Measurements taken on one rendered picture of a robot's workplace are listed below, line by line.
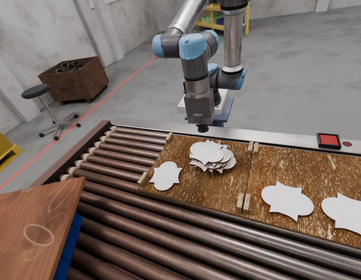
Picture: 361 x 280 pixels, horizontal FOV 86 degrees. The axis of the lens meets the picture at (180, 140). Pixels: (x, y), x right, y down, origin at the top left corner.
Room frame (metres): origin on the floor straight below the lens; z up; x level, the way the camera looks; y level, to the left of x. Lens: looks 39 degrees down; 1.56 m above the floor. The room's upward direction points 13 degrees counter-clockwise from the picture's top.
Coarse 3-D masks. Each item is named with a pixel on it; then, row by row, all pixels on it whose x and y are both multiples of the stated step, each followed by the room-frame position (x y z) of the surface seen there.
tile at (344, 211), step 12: (324, 204) 0.27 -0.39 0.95; (336, 204) 0.26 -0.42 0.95; (348, 204) 0.26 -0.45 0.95; (360, 204) 0.25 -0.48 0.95; (336, 216) 0.23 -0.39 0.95; (348, 216) 0.22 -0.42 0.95; (360, 216) 0.22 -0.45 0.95; (336, 228) 0.20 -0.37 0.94; (348, 228) 0.19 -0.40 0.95; (360, 228) 0.19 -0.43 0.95
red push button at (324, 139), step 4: (320, 136) 0.57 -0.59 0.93; (324, 136) 0.56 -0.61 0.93; (328, 136) 0.55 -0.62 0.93; (332, 136) 0.55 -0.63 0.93; (336, 136) 0.55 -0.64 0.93; (320, 140) 0.54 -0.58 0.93; (324, 140) 0.54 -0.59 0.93; (328, 140) 0.53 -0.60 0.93; (332, 140) 0.53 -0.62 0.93; (336, 140) 0.52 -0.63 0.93; (336, 144) 0.50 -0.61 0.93
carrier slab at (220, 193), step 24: (168, 144) 0.74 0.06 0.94; (192, 144) 0.70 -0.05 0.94; (240, 144) 0.62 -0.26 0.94; (192, 168) 0.55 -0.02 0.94; (240, 168) 0.49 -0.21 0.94; (168, 192) 0.46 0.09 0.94; (192, 192) 0.43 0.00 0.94; (216, 192) 0.41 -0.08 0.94; (240, 192) 0.39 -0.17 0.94; (240, 216) 0.31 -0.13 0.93
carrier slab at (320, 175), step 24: (264, 168) 0.46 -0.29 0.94; (288, 168) 0.44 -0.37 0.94; (312, 168) 0.41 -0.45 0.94; (336, 168) 0.39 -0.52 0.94; (360, 168) 0.37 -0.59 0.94; (312, 192) 0.33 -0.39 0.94; (336, 192) 0.31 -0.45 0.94; (360, 192) 0.29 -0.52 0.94; (264, 216) 0.29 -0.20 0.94; (312, 216) 0.25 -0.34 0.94; (336, 240) 0.18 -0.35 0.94; (360, 240) 0.16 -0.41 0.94
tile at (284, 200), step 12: (264, 192) 0.36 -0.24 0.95; (276, 192) 0.35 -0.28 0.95; (288, 192) 0.34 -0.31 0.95; (300, 192) 0.33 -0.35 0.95; (276, 204) 0.31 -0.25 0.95; (288, 204) 0.30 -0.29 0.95; (300, 204) 0.29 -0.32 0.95; (312, 204) 0.28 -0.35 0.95; (288, 216) 0.27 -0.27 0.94; (300, 216) 0.26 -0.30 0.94
